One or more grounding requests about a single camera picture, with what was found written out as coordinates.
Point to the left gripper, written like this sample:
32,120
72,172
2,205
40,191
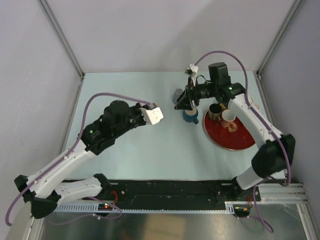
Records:
137,108

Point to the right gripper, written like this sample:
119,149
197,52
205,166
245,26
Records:
185,101

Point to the grey purple mug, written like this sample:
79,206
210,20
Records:
177,93

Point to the blue mug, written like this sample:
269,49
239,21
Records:
191,116

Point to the brown grey mug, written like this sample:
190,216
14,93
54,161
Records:
214,112

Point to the salmon mug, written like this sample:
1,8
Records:
228,120

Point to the pink mug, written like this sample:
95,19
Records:
253,102

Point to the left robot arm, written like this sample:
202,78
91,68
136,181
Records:
47,189

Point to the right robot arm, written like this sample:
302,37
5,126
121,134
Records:
275,149

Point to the red round tray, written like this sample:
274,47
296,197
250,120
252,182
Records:
240,139

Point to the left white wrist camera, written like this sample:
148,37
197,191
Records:
152,113

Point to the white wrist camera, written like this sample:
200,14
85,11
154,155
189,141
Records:
152,113
191,70

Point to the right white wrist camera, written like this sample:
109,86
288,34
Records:
191,70

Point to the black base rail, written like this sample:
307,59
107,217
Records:
176,195

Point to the white slotted cable duct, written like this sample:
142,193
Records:
95,207

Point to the left aluminium frame post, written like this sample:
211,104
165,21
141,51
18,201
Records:
61,36

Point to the aluminium frame post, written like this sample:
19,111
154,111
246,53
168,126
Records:
61,36
280,34

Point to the right aluminium frame post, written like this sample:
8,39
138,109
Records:
280,34

